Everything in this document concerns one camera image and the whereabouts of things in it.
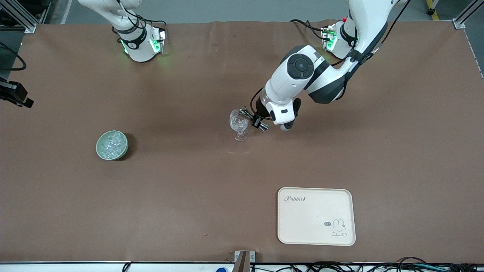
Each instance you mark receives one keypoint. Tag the cream rabbit print tray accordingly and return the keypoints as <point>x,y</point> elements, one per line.
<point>310,223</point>

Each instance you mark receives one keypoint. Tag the green round bowl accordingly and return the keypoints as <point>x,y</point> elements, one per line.
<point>99,151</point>

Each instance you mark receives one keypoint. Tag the clear wine glass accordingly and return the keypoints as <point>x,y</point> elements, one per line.
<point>237,126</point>

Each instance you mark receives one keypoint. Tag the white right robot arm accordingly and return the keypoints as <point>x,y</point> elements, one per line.
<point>138,49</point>

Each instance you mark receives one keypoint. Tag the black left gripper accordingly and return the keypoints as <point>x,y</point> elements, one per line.
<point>259,109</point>

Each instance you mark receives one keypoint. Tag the aluminium frame profile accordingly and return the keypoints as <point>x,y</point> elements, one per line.
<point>459,23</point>
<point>26,24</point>

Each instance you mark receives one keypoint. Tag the clear ice cube heap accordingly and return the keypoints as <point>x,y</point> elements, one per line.
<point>112,144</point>

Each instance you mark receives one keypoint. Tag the brown table cover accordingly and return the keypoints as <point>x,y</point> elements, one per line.
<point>189,189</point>

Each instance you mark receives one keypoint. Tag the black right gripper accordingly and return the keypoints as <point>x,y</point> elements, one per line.
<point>21,92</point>

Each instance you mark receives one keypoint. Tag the grey metal bracket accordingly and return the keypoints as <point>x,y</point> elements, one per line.
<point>237,256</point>

